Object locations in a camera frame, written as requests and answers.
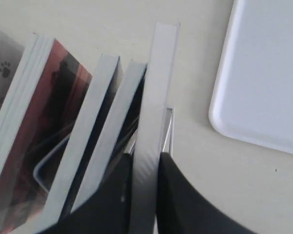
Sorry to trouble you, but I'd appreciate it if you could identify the white wire book rack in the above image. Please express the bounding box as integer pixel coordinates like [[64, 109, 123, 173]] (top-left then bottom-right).
[[33, 106, 174, 193]]

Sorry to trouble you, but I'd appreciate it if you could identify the dark brown spine book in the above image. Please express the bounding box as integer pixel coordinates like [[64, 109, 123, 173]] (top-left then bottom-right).
[[71, 60, 147, 212]]

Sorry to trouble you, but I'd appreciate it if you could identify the black grey spine book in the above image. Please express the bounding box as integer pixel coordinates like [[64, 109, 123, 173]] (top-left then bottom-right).
[[129, 22, 180, 234]]

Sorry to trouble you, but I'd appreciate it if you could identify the white plastic tray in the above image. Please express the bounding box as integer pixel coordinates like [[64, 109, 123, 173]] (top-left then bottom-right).
[[209, 0, 293, 154]]

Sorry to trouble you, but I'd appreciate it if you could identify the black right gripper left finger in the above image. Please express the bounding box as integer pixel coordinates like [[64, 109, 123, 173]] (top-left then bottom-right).
[[44, 154, 133, 234]]

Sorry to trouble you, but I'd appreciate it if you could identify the red pink spine book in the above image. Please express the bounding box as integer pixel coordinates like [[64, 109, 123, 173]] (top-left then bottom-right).
[[0, 34, 92, 234]]

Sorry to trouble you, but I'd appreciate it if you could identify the dark blue moon book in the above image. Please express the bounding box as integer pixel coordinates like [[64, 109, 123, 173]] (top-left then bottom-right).
[[35, 54, 123, 233]]

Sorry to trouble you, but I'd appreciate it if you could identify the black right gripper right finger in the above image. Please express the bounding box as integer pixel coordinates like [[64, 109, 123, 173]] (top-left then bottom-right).
[[156, 153, 252, 234]]

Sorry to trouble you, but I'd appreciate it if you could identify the grey marbled white book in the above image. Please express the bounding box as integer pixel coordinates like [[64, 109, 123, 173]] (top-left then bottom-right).
[[0, 28, 37, 135]]

